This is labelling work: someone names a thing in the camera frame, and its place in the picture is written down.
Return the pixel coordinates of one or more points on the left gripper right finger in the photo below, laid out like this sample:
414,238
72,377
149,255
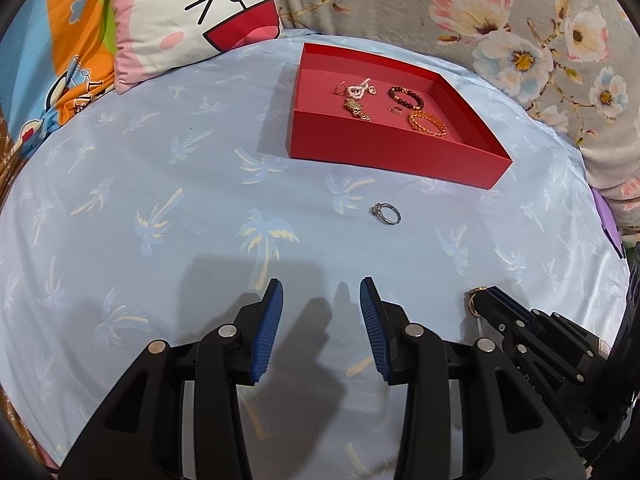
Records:
507,431

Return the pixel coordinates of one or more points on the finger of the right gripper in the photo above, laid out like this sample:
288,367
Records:
505,314

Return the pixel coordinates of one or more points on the red jewelry tray box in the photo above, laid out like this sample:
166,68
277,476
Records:
322,130

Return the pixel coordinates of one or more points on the pink white cat pillow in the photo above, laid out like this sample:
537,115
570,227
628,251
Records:
154,36

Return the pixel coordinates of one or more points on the grey floral blanket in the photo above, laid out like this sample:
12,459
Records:
572,64

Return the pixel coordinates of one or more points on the colourful cartoon blanket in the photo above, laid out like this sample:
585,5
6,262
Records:
57,57

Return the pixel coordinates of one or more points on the gold wrist watch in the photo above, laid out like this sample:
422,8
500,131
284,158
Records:
355,108

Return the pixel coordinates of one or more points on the gold bangle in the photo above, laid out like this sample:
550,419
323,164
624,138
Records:
427,123

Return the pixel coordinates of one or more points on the purple object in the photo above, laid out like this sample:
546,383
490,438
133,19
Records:
608,223

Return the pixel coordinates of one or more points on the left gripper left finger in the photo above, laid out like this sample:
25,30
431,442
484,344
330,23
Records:
136,432

